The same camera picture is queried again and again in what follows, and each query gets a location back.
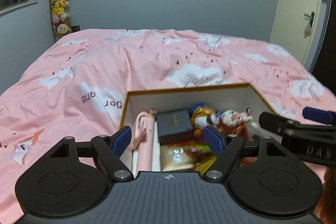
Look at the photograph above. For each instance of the gold glitter packet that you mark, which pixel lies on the gold glitter packet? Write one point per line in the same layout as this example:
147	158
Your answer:
176	158

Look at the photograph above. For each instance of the pink bed duvet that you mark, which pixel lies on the pink bed duvet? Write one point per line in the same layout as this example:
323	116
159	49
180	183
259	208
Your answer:
78	86

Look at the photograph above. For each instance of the sailor plush toy blue hat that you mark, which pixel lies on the sailor plush toy blue hat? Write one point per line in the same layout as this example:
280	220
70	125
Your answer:
201	116

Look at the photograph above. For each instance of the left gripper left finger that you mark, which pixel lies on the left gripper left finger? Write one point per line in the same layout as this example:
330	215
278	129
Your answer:
107	153

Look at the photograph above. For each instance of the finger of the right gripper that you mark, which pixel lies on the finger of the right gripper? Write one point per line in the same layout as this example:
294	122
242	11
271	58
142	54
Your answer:
321	116

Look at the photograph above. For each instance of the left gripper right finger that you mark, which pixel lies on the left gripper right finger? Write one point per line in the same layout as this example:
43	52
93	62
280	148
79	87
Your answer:
226	149

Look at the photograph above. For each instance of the cream door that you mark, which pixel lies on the cream door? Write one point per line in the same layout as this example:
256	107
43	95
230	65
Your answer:
289	24

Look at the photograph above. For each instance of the door handle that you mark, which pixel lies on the door handle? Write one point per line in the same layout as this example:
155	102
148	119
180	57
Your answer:
308	29

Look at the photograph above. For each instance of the red gold packet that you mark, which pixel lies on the red gold packet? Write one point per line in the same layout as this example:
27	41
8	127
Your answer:
202	152

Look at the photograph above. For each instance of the orange cardboard box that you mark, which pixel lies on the orange cardboard box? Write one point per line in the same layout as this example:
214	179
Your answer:
221	98

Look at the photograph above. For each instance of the white pink crochet bunny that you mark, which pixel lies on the white pink crochet bunny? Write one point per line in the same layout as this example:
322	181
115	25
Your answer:
231	122

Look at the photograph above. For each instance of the dark grey gift box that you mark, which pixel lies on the dark grey gift box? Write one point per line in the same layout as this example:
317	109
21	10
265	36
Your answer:
174	127

